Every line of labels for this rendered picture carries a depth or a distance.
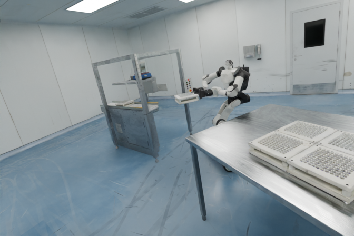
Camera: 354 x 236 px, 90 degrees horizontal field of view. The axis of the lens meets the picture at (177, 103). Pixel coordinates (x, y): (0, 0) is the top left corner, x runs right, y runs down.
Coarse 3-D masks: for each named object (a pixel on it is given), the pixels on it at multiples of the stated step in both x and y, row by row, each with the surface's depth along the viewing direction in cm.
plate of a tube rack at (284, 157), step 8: (264, 136) 114; (288, 136) 109; (248, 144) 111; (256, 144) 107; (304, 144) 99; (312, 144) 98; (264, 152) 100; (272, 152) 96; (288, 152) 94; (296, 152) 93
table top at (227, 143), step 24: (240, 120) 163; (264, 120) 155; (288, 120) 147; (312, 120) 140; (336, 120) 134; (192, 144) 139; (216, 144) 128; (240, 144) 123; (240, 168) 99; (264, 168) 96; (264, 192) 84; (288, 192) 78; (312, 192) 76; (312, 216) 66; (336, 216) 65
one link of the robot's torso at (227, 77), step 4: (228, 68) 224; (232, 68) 229; (236, 68) 222; (244, 68) 219; (248, 68) 220; (224, 72) 225; (228, 72) 217; (232, 72) 213; (248, 72) 222; (224, 76) 224; (228, 76) 216; (232, 76) 214; (224, 80) 226; (228, 80) 217; (232, 80) 215; (248, 80) 224; (224, 84) 231; (228, 84) 222; (232, 84) 219; (244, 84) 224; (224, 88) 234; (244, 88) 227
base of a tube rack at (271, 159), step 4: (252, 152) 109; (256, 152) 107; (260, 152) 106; (260, 156) 104; (264, 156) 101; (268, 156) 101; (272, 156) 100; (264, 160) 102; (268, 160) 99; (272, 160) 97; (276, 160) 97; (280, 160) 96; (272, 164) 97; (276, 164) 95; (280, 164) 93; (280, 168) 93; (284, 168) 91
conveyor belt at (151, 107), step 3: (114, 105) 330; (132, 105) 306; (135, 105) 302; (138, 105) 298; (141, 105) 295; (147, 105) 287; (150, 105) 284; (153, 105) 281; (156, 105) 279; (120, 108) 303; (150, 108) 269; (153, 108) 272; (156, 108) 278
